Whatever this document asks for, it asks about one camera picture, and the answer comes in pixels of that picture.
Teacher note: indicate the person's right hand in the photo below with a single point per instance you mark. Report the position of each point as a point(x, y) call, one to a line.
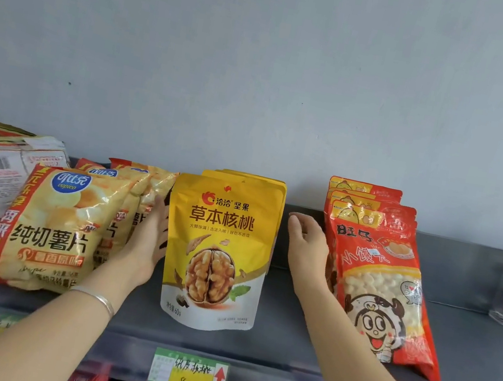
point(309, 261)

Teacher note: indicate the person's left hand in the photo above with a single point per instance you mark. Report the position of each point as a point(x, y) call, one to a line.
point(143, 251)

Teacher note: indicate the person's left fingers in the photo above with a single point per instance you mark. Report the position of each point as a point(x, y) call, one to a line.
point(155, 217)

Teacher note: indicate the red cartoon snack packet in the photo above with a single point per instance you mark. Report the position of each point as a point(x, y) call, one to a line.
point(375, 204)
point(383, 293)
point(363, 187)

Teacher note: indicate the yellow walnut pouch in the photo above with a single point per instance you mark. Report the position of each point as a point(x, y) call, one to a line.
point(216, 249)
point(258, 176)
point(253, 180)

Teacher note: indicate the green and yellow price tag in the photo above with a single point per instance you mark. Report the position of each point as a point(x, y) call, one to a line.
point(188, 372)

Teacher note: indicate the grey metal shelf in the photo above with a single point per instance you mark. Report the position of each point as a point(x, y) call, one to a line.
point(470, 352)

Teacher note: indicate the person's right fingers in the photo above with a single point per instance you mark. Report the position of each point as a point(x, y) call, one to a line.
point(304, 224)

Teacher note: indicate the yellow potato chip bag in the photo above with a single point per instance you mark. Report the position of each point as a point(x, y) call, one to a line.
point(50, 230)
point(156, 181)
point(123, 218)

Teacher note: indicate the person's left forearm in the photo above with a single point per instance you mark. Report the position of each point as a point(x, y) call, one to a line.
point(51, 337)

